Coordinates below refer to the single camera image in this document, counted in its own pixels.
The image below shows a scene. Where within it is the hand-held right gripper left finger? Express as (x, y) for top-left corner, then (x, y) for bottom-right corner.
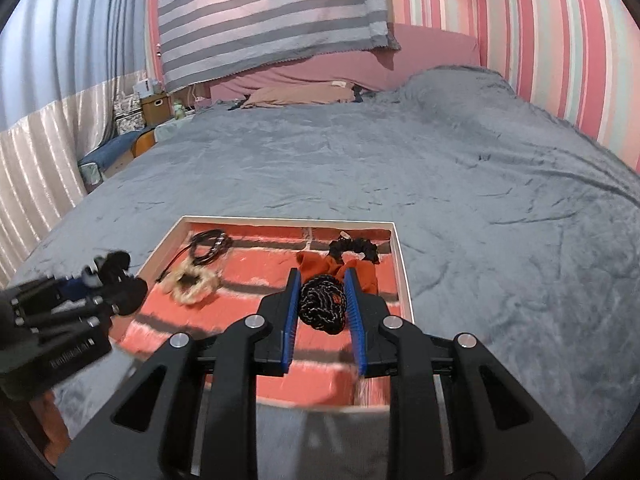
(55, 267), (303, 480)

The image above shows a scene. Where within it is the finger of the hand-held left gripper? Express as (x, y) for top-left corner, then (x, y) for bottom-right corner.
(12, 277), (149, 335)
(10, 270), (98, 311)

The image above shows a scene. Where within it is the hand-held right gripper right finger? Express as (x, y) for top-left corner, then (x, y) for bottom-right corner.
(342, 266), (586, 480)

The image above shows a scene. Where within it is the wooden pendant with carved bead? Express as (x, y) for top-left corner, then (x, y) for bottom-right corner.
(298, 274), (347, 335)

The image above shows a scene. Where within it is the cream scrunchie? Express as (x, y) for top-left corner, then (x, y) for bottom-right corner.
(162, 262), (223, 306)

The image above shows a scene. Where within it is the rust orange scrunchie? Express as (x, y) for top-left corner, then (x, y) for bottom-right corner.
(295, 250), (378, 296)

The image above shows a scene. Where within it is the beige tray with red lining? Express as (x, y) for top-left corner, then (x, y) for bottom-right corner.
(107, 215), (416, 413)

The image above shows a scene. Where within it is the black scrunchie with charm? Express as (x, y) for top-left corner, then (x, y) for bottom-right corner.
(327, 235), (382, 266)

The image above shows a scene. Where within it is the black cord bracelet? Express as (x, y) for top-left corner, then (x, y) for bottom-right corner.
(159, 229), (235, 282)

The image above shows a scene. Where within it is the red-brown cloth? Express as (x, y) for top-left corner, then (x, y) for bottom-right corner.
(22, 390), (72, 466)

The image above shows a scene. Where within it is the blue folded cloth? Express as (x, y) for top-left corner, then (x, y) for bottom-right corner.
(79, 132), (151, 171)

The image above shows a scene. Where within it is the brown wooden chair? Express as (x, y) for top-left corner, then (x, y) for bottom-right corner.
(131, 132), (157, 157)

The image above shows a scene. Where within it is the small wooden box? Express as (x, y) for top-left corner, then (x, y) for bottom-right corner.
(141, 92), (168, 125)

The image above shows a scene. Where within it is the tan pillow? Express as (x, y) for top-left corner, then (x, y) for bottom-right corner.
(242, 82), (356, 109)

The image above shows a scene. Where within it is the blue and white curtain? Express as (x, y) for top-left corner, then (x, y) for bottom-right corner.
(0, 0), (156, 281)

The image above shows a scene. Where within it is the pink headboard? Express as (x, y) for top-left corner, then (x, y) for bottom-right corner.
(210, 22), (481, 103)

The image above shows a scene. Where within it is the grey striped hanging cloth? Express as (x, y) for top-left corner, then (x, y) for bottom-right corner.
(152, 0), (401, 93)

